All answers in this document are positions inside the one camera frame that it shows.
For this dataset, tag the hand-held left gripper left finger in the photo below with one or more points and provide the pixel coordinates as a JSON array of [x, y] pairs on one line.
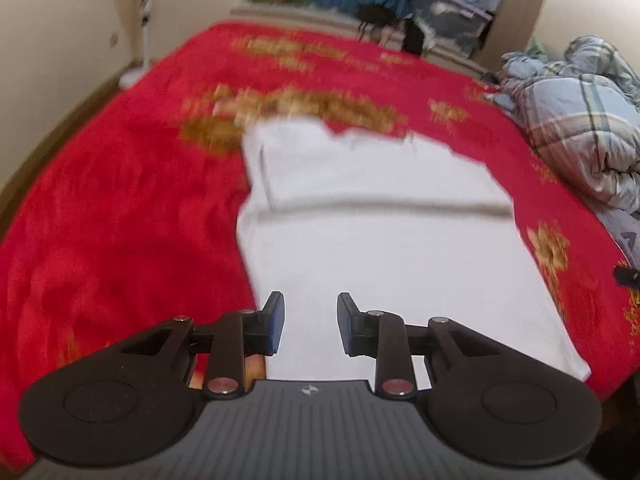
[[275, 322]]

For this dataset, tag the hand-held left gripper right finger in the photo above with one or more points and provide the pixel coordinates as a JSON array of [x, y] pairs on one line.
[[345, 325]]

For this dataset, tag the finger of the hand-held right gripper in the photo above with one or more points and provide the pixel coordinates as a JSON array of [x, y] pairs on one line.
[[627, 277]]

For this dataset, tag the white garment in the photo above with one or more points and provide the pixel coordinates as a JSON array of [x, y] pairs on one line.
[[390, 240]]

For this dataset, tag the grey printed cloth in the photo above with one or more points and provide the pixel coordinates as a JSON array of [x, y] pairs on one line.
[[622, 230]]

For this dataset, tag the plaid quilt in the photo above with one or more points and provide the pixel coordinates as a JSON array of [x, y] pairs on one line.
[[585, 115]]

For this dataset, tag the red floral blanket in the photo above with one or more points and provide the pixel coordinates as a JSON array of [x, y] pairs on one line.
[[125, 210]]

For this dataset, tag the light green cloth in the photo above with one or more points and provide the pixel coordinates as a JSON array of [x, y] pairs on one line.
[[537, 50]]

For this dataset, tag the wooden bookshelf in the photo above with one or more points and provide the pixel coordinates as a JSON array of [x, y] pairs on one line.
[[525, 5]]

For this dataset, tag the black narrow bag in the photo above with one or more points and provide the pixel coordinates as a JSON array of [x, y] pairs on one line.
[[413, 37]]

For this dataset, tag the clear plastic storage box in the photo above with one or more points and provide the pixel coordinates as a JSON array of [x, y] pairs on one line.
[[450, 15]]

